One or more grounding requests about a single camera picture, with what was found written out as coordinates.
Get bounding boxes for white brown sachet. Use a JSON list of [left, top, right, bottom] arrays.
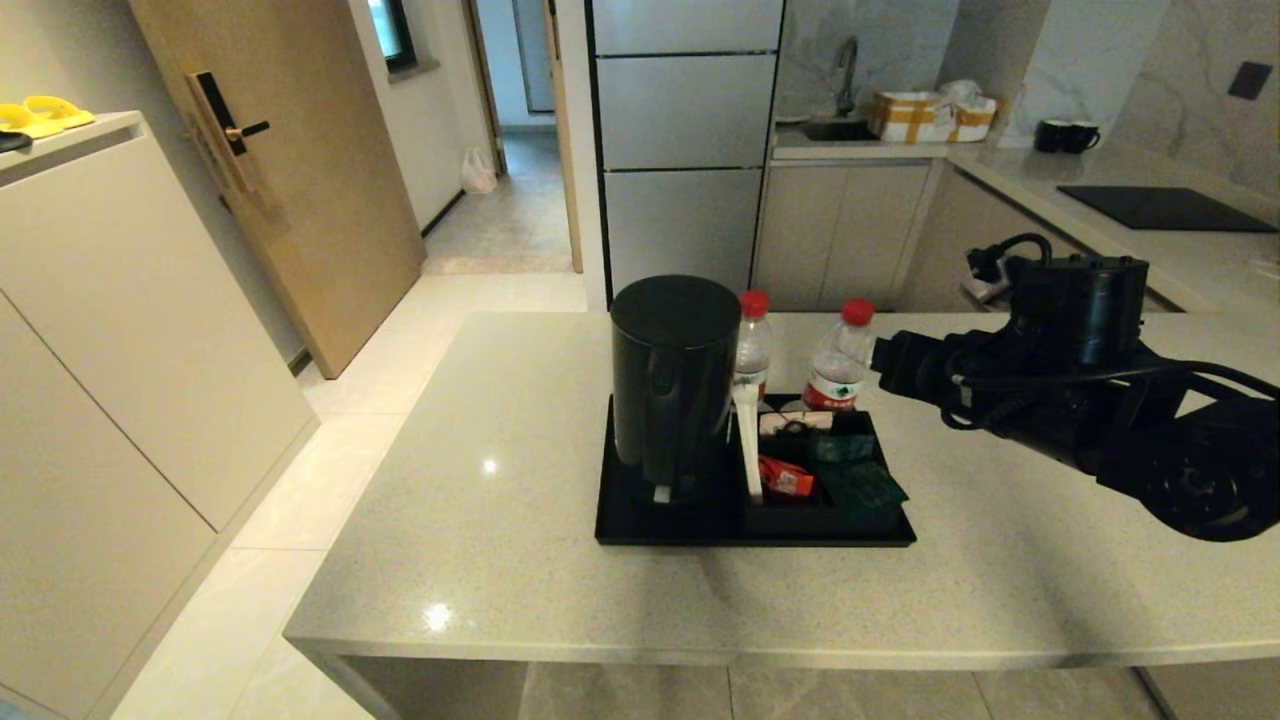
[[757, 411, 833, 438]]

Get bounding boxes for silver refrigerator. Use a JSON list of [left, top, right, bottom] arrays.
[[585, 0, 786, 299]]

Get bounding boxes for red tea packet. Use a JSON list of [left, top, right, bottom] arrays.
[[756, 455, 814, 499]]

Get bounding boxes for black electric kettle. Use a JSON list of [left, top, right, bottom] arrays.
[[610, 275, 742, 506]]

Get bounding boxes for light wooden door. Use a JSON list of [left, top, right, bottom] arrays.
[[128, 0, 426, 379]]

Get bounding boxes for chrome kitchen faucet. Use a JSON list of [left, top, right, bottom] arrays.
[[836, 35, 860, 117]]

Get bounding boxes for beige kitchen counter cabinets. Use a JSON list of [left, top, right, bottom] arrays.
[[750, 138, 1280, 314]]

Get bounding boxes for cardboard box yellow tape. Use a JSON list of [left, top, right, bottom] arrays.
[[868, 90, 1003, 144]]

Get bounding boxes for dark framed window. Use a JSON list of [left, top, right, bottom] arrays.
[[368, 0, 418, 74]]

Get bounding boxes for black wall switch plate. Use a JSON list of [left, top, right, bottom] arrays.
[[1228, 60, 1273, 101]]

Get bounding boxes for yellow slipper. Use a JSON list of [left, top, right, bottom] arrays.
[[25, 95, 98, 129], [0, 104, 66, 140]]

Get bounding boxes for black rectangular serving tray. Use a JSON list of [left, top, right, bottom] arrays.
[[595, 393, 917, 548]]

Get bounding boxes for white upright paper sleeve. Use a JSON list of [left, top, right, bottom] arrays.
[[730, 385, 763, 504]]

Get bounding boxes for dark green tea packet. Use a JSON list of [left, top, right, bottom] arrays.
[[824, 460, 910, 517], [808, 435, 874, 467]]

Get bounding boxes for clear water bottle red cap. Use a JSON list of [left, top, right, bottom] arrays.
[[800, 297, 877, 413], [733, 290, 774, 404]]

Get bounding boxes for black compartment organizer box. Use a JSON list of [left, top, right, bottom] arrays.
[[737, 408, 898, 537]]

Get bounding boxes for cream tall cabinet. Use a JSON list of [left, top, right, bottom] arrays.
[[0, 110, 321, 720]]

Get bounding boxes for black induction cooktop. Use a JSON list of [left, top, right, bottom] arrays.
[[1057, 184, 1280, 233]]

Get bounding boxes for white tied plastic bag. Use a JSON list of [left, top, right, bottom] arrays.
[[461, 145, 498, 195]]

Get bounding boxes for dark kitchen sink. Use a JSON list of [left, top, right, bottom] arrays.
[[800, 118, 881, 142]]

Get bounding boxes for black gold door lock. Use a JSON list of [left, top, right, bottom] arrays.
[[187, 70, 273, 196]]

